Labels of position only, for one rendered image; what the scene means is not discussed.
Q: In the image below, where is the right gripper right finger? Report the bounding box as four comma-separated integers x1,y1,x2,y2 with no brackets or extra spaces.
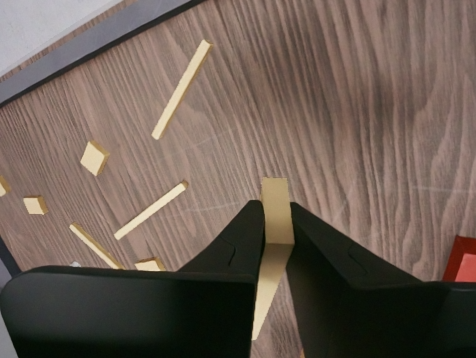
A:
285,202,476,358

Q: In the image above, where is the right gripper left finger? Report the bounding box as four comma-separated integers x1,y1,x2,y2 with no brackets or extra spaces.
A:
0,200,265,358

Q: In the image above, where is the red rectangular block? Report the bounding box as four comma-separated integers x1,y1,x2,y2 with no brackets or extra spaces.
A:
442,236,476,282

